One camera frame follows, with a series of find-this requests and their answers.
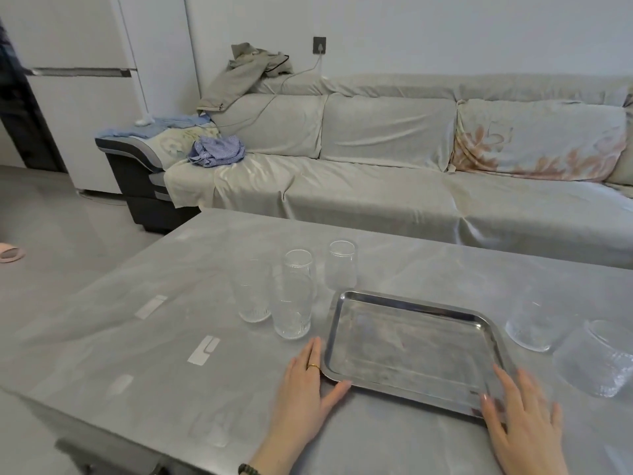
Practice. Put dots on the blue striped shirt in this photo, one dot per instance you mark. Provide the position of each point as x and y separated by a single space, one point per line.
217 150

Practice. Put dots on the person's right hand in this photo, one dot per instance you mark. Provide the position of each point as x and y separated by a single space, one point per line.
526 435

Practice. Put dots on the pale floral blanket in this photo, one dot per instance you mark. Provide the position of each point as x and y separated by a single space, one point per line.
173 143

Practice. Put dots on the stainless steel tray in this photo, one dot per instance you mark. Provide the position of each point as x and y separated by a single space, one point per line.
410 351

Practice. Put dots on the grey sofa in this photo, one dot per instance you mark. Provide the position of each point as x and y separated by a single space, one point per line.
143 192

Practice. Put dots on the white refrigerator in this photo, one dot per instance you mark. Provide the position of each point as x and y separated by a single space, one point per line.
84 93

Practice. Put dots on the person's left thumb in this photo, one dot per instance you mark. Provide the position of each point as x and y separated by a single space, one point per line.
336 394

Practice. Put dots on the person's left hand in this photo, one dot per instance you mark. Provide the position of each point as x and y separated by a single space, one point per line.
296 400

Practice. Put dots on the short clear ribbed glass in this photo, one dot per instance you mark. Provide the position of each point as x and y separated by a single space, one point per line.
598 361
536 326

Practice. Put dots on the person's left forearm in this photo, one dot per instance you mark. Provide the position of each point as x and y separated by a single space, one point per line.
272 457

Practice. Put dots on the beige sofa cover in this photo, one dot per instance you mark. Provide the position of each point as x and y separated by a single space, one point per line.
376 192

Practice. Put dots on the person's right thumb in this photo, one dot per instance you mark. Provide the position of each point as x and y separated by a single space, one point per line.
490 413

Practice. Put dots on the pink slipper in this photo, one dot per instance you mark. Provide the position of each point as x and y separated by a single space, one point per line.
10 253

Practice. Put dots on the white tape strip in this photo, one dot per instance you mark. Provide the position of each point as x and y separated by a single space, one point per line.
203 351
151 307
120 386

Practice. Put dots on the grey wall socket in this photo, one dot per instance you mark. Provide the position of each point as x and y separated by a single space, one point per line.
319 44

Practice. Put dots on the tall clear ribbed glass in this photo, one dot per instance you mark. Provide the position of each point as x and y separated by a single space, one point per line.
292 311
254 296
341 267
298 264

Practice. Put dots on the beige jacket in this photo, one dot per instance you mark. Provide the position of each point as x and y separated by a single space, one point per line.
242 74

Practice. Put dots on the floral cushion cover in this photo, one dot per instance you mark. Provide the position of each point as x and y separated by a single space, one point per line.
539 138

